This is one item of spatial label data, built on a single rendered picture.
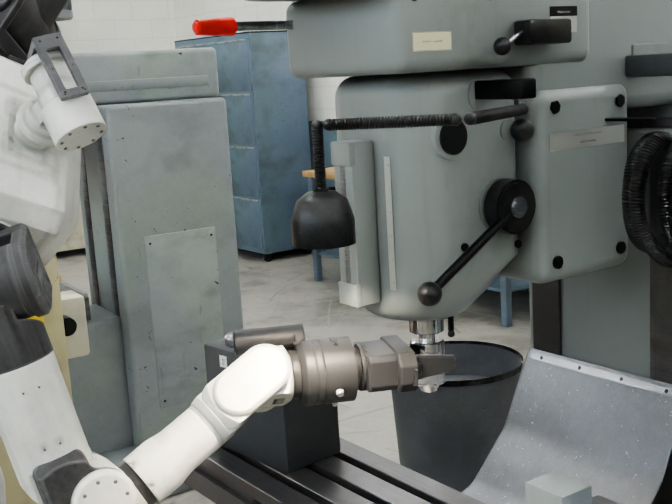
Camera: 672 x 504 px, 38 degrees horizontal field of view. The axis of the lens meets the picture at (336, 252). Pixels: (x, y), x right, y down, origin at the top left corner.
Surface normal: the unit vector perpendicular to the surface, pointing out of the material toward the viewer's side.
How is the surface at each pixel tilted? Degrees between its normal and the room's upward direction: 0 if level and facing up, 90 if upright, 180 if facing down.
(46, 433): 83
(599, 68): 90
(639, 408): 63
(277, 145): 90
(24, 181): 58
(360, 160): 90
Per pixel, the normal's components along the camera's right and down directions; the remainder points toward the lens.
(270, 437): -0.74, 0.17
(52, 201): 0.64, -0.47
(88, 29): 0.58, 0.11
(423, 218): -0.07, 0.18
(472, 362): -0.38, 0.13
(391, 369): 0.21, 0.17
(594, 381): -0.75, -0.31
